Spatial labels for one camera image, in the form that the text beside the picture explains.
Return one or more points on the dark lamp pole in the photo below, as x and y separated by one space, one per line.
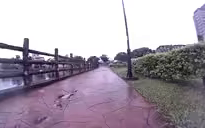
128 50

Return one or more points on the red stone paved path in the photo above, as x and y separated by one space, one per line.
100 96

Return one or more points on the row of trees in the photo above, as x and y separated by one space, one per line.
140 52

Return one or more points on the green hedge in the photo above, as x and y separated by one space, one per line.
170 63

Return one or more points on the low dark building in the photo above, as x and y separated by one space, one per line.
168 48

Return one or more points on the grass strip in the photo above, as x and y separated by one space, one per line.
176 96

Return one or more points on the water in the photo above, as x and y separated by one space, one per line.
3 82

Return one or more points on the tall grey building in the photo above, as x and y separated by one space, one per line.
204 21

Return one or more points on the dark wooden rail fence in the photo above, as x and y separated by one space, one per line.
26 63

